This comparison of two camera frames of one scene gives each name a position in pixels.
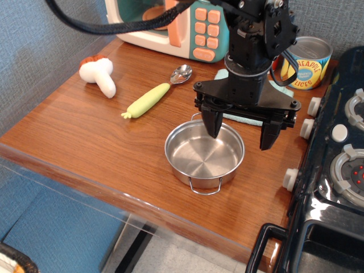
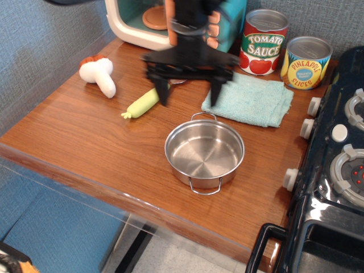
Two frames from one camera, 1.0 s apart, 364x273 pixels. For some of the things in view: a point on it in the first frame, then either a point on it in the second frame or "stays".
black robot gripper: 246,94 → 190,58
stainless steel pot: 199,161 stays
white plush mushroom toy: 98,69 stays
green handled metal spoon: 180,74 stays
